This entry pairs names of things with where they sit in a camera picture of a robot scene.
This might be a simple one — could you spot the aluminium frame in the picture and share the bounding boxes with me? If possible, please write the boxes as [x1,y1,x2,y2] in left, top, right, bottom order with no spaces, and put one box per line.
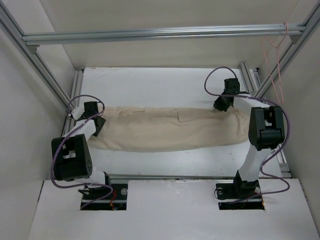
[0,3,320,180]

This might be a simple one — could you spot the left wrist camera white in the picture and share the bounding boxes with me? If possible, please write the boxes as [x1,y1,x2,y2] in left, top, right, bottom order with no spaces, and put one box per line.
[66,107,85,121]

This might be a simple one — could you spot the pink wire hanger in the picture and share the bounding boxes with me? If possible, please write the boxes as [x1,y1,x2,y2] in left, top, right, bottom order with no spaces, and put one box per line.
[259,21,290,104]

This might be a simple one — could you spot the beige trousers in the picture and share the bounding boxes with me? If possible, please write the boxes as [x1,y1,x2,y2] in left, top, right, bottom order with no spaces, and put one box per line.
[88,106,250,153]

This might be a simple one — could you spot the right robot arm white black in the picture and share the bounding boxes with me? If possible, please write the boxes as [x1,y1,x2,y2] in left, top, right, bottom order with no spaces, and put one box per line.
[213,78,285,200]

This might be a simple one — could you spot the white foam front board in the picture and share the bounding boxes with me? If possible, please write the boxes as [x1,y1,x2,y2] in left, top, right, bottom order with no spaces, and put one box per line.
[28,179,319,240]

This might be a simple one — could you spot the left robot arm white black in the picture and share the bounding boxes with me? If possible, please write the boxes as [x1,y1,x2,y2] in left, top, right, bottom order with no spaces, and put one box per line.
[50,100,114,200]

